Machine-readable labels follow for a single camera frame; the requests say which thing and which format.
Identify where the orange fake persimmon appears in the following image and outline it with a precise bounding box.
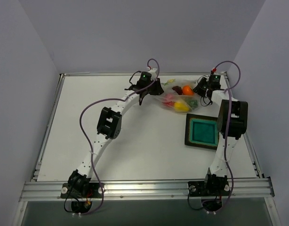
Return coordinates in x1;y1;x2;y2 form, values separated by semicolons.
182;85;194;96

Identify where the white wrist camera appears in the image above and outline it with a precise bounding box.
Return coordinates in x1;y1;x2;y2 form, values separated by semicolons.
148;68;159;81
210;68;217;74

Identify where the aluminium front frame rail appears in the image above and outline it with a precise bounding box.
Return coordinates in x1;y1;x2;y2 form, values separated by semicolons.
19;178;274;202

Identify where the dark maroon fake fruit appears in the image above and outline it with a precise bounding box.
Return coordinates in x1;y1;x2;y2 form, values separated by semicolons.
172;86;183;95

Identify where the red fake apple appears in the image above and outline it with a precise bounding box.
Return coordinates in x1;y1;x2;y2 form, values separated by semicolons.
162;94;175;107

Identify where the green fake lime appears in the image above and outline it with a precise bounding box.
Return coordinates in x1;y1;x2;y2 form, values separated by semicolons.
185;98;198;109

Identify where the yellow fake pear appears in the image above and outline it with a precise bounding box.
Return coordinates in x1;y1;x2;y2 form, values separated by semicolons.
173;101;192;113

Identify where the black teal square plate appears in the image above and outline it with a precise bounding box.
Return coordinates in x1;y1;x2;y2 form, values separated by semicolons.
185;113;219;150

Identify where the translucent printed plastic bag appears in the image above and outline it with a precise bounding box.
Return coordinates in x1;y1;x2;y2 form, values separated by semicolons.
154;79;200;113

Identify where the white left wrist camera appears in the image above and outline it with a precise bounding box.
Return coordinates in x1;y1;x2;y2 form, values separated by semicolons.
148;68;159;81

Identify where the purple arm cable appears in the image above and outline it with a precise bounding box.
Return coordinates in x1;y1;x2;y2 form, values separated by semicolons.
63;58;161;216
201;60;241;211

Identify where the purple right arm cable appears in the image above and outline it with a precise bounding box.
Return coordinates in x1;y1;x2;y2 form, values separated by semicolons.
201;60;241;211

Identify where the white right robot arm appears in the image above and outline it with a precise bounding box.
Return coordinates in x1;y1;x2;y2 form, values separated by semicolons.
193;74;248;194

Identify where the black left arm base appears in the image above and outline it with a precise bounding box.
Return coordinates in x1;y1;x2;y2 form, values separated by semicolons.
60;181;103;199

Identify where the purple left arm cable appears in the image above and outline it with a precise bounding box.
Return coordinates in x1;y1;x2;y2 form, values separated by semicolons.
63;58;161;216

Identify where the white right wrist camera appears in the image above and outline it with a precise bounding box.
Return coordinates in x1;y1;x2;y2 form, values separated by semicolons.
210;68;217;74

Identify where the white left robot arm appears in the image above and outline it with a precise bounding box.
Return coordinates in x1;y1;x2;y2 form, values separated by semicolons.
68;68;164;197

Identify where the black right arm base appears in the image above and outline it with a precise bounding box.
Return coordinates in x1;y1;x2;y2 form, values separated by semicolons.
188;180;231;197

